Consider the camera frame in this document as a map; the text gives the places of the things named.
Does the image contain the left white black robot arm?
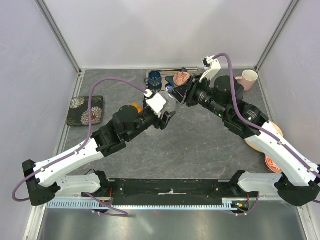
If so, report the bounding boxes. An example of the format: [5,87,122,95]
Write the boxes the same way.
[22,105,176,206]

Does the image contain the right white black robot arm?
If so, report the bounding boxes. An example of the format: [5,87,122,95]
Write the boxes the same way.
[166,72,320,207]

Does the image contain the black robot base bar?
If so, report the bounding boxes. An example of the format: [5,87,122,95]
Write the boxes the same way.
[109,178,243,207]

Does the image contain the dark blue ceramic mug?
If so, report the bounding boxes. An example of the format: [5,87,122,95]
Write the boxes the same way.
[144,70,162,87]

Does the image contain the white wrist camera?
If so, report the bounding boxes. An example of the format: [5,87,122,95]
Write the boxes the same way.
[144,89,168,118]
[199,55,221,83]

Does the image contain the red floral small bowl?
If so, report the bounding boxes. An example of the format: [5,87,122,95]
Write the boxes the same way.
[264,155,283,173]

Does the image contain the orange juice bottle left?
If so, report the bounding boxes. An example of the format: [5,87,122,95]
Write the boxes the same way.
[131,102,143,113]

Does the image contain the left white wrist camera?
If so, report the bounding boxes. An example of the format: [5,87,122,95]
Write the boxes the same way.
[144,89,168,118]

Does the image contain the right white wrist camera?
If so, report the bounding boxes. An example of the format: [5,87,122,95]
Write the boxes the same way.
[199,55,221,83]

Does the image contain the clear unlabelled water bottle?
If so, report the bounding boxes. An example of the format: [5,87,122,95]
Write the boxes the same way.
[161,91,177,114]

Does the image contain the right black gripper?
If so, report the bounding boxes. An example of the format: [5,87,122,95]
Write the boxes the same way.
[169,73,229,120]

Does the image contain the labelled water bottle blue cap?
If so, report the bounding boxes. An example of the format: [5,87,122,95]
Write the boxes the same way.
[166,85,173,91]

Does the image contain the red patterned small bowl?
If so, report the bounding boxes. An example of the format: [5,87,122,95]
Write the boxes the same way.
[173,71,191,86]

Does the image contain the silver metal tray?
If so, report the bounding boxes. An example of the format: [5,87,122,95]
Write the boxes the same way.
[154,67,203,92]

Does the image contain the black floral square plate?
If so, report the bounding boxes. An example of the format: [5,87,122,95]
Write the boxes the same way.
[66,95,104,127]

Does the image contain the white slotted cable duct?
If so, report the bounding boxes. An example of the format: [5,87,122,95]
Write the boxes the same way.
[46,199,237,211]

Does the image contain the pink ceramic mug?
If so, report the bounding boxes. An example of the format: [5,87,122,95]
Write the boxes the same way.
[235,69,258,92]

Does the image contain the blue star shaped dish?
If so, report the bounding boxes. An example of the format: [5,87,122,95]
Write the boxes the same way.
[165,68,189,88]

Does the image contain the beige bird painted plate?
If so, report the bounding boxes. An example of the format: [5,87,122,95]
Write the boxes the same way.
[244,121,284,153]

